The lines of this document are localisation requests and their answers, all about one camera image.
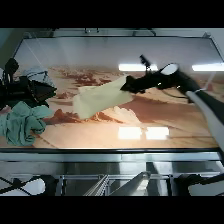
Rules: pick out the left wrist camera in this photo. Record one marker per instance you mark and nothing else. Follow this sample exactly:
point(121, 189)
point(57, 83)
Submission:
point(10, 68)

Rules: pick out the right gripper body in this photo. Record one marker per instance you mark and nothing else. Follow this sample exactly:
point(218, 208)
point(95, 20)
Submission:
point(140, 84)

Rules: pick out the grey garment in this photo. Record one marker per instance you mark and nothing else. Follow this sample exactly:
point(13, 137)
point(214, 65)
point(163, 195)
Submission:
point(37, 74)

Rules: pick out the cream shirt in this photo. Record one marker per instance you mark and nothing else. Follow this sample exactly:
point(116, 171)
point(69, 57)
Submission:
point(100, 98)

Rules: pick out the silver frame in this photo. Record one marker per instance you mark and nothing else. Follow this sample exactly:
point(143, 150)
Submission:
point(100, 166)

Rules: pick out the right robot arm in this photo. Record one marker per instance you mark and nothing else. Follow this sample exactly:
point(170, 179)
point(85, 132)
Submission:
point(206, 103)

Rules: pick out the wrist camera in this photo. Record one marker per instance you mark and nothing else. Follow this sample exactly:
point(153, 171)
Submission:
point(10, 68)
point(145, 62)

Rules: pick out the green garment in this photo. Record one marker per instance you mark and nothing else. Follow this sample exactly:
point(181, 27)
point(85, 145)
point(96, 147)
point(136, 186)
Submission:
point(21, 125)

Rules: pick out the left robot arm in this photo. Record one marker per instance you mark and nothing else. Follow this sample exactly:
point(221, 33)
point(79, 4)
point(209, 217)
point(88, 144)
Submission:
point(23, 91)

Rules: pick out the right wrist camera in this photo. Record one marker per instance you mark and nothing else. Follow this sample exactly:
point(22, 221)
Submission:
point(145, 62)

